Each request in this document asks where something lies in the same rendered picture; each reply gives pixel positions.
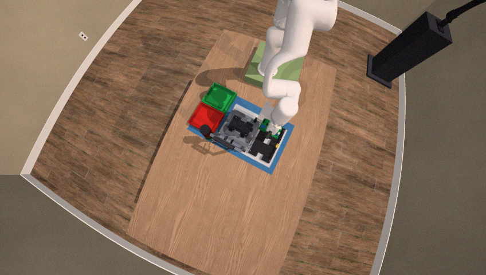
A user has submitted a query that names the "green open bin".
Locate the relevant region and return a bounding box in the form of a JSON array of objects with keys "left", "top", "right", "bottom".
[{"left": 202, "top": 82, "right": 237, "bottom": 115}]

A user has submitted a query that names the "red bin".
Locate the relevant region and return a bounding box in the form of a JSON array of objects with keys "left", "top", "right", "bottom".
[{"left": 188, "top": 102, "right": 225, "bottom": 133}]

